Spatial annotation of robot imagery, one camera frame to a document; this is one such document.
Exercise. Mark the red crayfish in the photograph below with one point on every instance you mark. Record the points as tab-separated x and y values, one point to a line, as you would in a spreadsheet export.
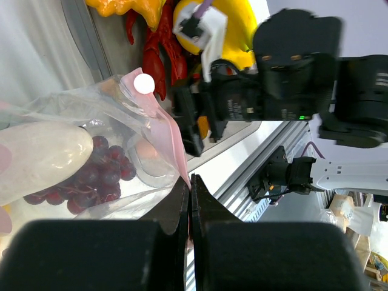
161	38

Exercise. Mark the yellow lemon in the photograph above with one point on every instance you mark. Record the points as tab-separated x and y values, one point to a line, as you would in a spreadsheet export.
187	25

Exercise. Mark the dark red grape bunch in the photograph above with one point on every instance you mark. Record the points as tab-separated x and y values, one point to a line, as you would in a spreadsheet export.
95	183

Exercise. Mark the yellow banana bunch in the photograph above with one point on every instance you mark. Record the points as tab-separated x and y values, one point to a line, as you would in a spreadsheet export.
241	26

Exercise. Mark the clear pink zip top bag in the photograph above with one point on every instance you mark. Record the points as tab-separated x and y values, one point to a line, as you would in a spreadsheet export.
124	110

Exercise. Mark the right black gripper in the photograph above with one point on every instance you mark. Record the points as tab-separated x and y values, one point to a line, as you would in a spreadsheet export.
296	55

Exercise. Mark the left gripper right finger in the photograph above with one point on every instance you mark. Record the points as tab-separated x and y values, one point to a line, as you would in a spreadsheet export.
272	257

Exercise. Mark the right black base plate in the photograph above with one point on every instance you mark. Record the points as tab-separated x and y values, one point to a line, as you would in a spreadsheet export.
269	181

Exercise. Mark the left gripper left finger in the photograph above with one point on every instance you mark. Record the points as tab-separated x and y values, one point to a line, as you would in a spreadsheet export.
144	254

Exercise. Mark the pink egg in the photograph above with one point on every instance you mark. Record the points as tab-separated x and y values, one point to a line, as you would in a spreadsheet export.
145	150

